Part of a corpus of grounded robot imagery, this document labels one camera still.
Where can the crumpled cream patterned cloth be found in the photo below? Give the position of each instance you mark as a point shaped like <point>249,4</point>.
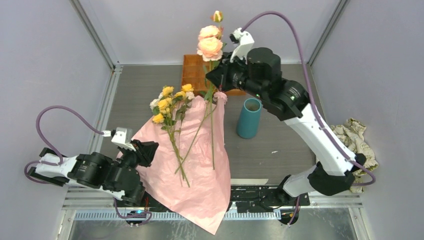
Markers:
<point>351,134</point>

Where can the yellow pink flower bunch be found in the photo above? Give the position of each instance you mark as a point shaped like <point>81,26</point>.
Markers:
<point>168,110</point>

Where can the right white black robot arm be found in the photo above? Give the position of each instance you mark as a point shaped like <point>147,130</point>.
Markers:
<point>260,75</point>

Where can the peach rose stem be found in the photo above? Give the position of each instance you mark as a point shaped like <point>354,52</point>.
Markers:
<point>210,48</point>

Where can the cream ribbon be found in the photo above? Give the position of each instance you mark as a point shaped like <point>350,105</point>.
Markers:
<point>249,181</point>

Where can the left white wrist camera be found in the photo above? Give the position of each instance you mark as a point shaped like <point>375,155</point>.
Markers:
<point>121,137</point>

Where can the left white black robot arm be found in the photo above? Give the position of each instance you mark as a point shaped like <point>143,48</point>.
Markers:
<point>117,177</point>

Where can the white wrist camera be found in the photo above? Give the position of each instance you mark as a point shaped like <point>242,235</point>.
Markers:
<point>243,42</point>
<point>121,137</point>

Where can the pink rose stem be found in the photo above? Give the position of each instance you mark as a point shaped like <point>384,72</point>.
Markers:
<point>195,138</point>

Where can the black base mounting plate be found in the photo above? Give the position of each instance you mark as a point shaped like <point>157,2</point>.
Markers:
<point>243,199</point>

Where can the teal vase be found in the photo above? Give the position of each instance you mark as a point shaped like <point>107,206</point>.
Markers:
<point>249,118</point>

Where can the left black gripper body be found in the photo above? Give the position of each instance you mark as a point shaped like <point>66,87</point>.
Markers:
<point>132,160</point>

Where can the pink wrapping paper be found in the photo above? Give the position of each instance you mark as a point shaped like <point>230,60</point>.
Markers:
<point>204,198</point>

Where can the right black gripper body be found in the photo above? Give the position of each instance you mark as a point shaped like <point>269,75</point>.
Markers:
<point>232,75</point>

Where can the aluminium front rail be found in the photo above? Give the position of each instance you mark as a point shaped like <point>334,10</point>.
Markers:
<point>90,205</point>

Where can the orange compartment tray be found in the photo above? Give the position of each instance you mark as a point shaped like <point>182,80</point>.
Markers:
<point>193,72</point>

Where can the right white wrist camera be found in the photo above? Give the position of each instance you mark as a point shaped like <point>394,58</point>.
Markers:
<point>243,42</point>

